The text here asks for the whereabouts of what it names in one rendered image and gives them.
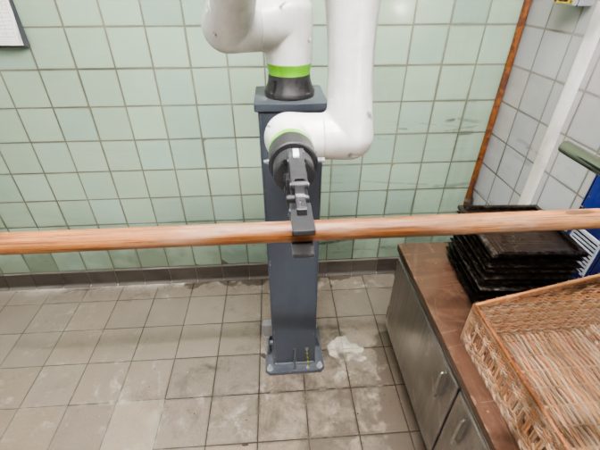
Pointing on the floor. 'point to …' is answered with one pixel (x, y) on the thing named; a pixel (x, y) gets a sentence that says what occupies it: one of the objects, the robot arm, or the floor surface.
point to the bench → (440, 354)
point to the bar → (580, 156)
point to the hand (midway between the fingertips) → (302, 229)
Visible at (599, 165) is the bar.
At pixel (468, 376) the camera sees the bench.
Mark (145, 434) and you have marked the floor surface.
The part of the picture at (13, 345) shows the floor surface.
